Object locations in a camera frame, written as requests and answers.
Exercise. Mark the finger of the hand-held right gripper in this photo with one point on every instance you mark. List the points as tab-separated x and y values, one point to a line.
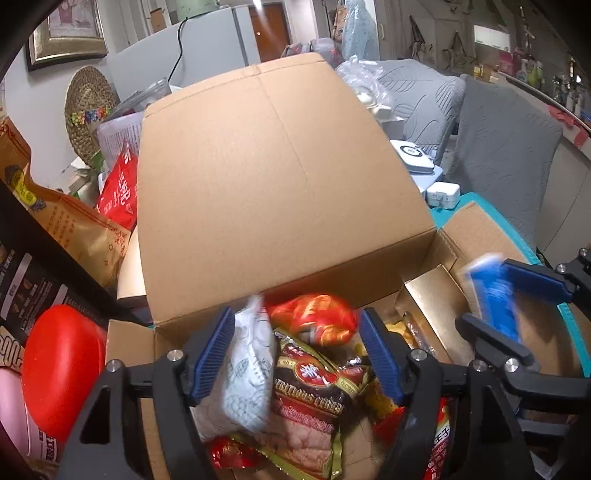
494	344
535	279

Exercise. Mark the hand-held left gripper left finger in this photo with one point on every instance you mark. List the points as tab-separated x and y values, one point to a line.
214	357

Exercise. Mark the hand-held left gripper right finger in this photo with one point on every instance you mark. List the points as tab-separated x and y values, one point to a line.
379	360

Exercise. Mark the white leaf-print packet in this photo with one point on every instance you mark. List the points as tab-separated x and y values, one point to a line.
249	369

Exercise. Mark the blue snack packet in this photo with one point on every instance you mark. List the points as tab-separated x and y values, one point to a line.
496	300

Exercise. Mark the red gold-edged snack packet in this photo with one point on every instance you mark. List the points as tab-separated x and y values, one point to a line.
309	383

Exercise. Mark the small red candy packet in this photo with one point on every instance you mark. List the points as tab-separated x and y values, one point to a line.
314	316

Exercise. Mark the gold rectangular box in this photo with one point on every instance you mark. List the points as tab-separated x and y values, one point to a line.
429	295

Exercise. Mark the red tomato-print packet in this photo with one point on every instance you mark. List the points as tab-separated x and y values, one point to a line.
442	438

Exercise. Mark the brown cardboard box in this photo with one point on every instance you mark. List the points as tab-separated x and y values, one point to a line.
277	184

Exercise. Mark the red foil packet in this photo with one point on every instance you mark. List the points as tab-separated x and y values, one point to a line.
231	454

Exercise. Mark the white charger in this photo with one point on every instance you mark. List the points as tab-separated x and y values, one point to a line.
443	194

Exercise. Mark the grey quilted chair cushion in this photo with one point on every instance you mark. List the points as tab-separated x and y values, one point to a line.
503	138

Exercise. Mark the red round lid container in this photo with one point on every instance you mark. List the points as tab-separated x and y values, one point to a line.
60	369

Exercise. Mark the white round-dial device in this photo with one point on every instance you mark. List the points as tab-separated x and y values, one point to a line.
411	157

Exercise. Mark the brown kraft bag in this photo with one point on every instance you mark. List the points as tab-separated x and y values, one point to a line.
78	230

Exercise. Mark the red plastic bag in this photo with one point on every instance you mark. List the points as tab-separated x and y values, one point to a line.
117	194

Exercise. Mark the black stand-up pouch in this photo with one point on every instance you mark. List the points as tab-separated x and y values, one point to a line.
27	286

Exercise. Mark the row of bottles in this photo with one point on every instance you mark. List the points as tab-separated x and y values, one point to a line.
549	78

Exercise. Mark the pink jar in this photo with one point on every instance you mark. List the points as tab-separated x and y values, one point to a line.
14	415

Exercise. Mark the grey quilted sofa cushion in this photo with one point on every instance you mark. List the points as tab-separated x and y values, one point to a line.
415	101

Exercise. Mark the printed paper sheet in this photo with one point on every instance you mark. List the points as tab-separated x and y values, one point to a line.
115	134

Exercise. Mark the clear plastic bag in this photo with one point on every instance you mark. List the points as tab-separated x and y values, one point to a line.
364	78

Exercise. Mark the light blue hanging bag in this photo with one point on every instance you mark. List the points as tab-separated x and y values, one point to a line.
358	27

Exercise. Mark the white refrigerator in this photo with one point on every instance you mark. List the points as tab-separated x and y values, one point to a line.
207	41

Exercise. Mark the brown wooden door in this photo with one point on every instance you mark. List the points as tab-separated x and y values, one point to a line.
272	32

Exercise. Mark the framed picture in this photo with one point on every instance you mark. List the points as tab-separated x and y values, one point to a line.
69	50

